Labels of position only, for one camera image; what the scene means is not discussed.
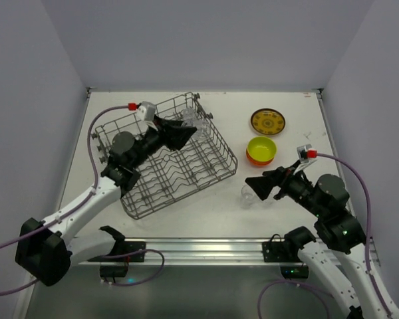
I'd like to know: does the orange bowl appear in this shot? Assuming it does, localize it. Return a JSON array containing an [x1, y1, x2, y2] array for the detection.
[[245, 150, 275, 166]]

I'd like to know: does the clear glass cup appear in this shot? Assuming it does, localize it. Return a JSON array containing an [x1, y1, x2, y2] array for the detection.
[[241, 185, 259, 208], [264, 193, 275, 205], [192, 122, 209, 141], [181, 108, 196, 126]]

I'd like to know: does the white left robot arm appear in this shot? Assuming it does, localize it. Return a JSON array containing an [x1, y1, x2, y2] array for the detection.
[[15, 116, 197, 286]]

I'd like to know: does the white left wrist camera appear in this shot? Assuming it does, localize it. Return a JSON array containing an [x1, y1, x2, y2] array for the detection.
[[136, 101, 157, 130]]

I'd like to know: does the yellow patterned plate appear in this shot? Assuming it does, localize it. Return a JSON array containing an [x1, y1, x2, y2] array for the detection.
[[250, 108, 286, 136]]

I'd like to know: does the lime green bowl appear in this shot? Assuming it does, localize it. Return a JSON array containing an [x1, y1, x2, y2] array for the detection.
[[246, 136, 277, 156]]

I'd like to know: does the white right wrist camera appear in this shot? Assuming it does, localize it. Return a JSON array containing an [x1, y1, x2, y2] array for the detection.
[[295, 144, 317, 173]]

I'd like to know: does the aluminium mounting rail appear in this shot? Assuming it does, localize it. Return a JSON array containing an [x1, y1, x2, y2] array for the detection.
[[29, 236, 376, 266]]

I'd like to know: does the grey wire dish rack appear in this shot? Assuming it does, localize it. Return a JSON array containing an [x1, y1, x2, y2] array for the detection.
[[90, 92, 239, 220]]

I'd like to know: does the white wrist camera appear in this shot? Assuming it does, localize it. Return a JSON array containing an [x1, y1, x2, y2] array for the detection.
[[136, 101, 157, 130], [295, 144, 317, 173]]

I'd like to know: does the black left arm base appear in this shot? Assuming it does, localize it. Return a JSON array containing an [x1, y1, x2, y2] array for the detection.
[[90, 226, 146, 283]]

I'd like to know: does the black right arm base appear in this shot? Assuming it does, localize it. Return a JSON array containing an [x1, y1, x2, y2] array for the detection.
[[261, 227, 317, 280]]

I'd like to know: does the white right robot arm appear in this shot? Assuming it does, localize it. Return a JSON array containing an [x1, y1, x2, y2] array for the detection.
[[245, 163, 399, 318]]

